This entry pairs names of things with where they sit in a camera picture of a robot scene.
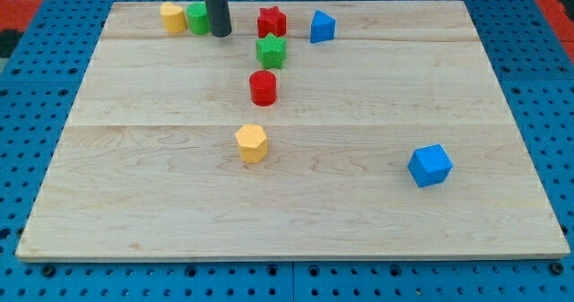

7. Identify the light wooden board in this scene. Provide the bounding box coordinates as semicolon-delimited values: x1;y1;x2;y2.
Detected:
16;1;570;263

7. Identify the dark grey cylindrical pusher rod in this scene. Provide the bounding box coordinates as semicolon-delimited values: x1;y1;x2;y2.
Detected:
204;0;232;38

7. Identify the green star block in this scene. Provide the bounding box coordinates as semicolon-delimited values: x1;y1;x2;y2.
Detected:
256;33;287;69

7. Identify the yellow heart block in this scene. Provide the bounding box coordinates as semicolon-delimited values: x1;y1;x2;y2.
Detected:
160;2;187;33

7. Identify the yellow hexagon block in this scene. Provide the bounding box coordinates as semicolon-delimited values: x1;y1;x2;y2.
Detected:
235;124;268;163

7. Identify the blue cube block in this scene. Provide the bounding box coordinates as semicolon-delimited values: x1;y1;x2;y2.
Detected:
407;144;453;187

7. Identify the red cylinder block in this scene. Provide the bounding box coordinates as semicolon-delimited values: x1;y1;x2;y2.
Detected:
248;70;277;107

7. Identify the blue triangle block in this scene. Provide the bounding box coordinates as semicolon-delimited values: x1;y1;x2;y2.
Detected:
309;10;336;44

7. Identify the red star block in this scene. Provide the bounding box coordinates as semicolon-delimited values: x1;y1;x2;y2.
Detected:
257;6;287;38

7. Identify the green cylinder block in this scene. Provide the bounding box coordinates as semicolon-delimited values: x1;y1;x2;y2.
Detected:
186;2;210;35

